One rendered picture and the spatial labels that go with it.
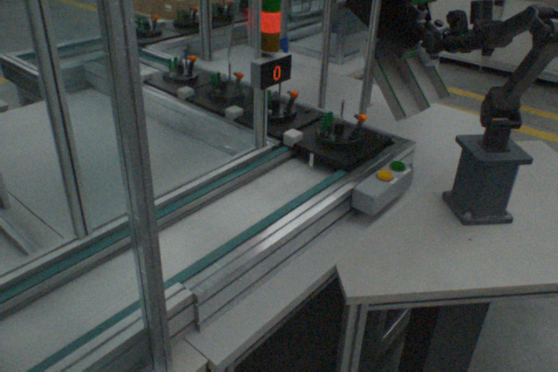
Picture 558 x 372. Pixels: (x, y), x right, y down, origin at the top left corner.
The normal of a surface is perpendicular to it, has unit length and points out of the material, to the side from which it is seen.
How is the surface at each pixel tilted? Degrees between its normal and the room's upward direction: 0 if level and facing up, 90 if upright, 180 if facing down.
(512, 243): 0
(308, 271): 0
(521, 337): 0
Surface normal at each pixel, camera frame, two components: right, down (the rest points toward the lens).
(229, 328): 0.04, -0.87
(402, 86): 0.47, -0.33
